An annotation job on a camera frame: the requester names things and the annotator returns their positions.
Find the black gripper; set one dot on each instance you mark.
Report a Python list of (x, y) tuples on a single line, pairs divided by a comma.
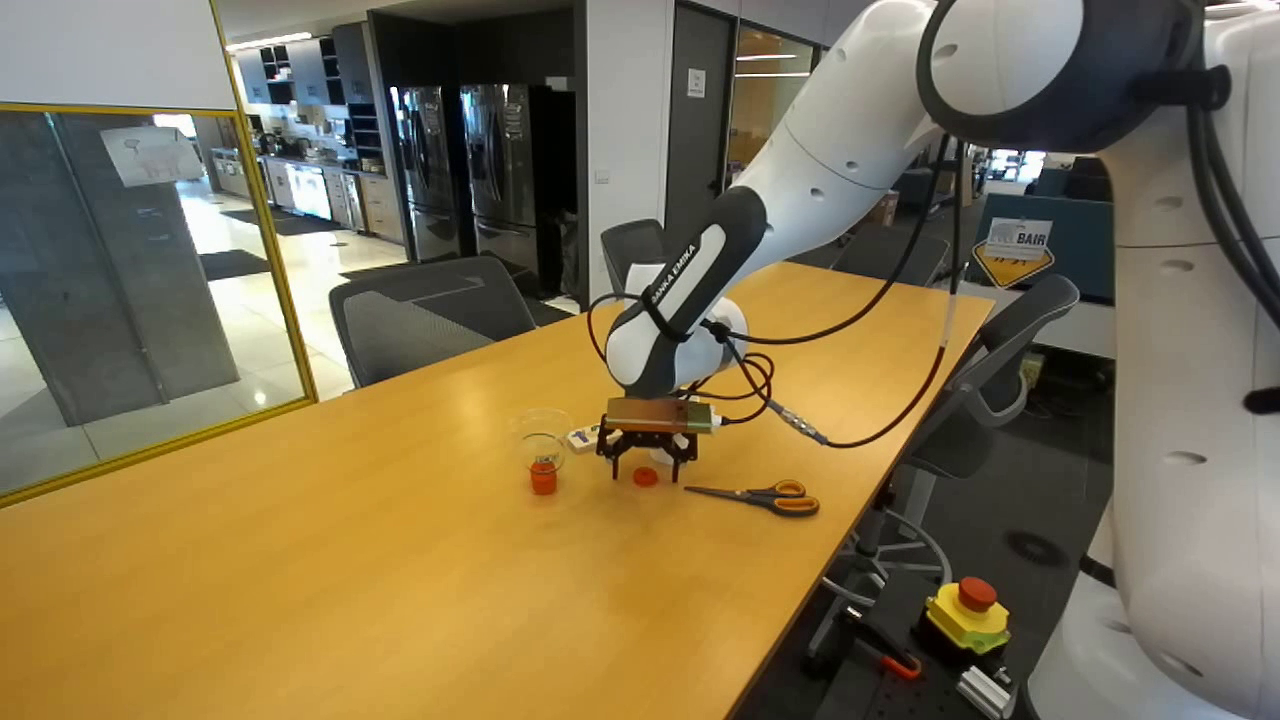
[(651, 443)]

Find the orange and black scissors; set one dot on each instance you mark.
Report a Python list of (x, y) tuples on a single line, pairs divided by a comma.
[(765, 500)]

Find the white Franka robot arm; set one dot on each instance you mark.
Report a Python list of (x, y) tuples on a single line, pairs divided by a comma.
[(826, 144)]

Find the clear plastic cup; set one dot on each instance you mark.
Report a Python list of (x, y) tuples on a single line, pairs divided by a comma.
[(542, 445)]

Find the grey office chair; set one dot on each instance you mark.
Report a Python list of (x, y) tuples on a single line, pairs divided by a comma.
[(426, 307), (627, 244)]

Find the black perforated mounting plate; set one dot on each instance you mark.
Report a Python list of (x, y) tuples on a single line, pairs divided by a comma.
[(855, 692)]

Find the black display refrigerator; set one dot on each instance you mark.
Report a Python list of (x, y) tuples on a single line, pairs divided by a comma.
[(496, 174), (426, 174)]

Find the yellow red emergency stop button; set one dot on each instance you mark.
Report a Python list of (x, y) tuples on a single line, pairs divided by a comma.
[(967, 623)]

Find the black office chair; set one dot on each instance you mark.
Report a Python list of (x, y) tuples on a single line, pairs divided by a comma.
[(992, 355)]

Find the small white connector box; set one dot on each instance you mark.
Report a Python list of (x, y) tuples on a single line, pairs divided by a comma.
[(986, 689)]

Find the white and yellow card sign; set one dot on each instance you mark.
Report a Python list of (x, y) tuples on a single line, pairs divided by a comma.
[(1019, 242)]

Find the blue office divider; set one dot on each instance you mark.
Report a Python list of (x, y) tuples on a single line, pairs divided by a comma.
[(1085, 244)]

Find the white paper sign on glass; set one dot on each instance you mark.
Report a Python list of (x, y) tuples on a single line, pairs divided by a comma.
[(148, 153)]

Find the glass partition with yellow frame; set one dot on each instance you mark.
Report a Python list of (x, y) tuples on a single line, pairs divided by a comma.
[(133, 333)]

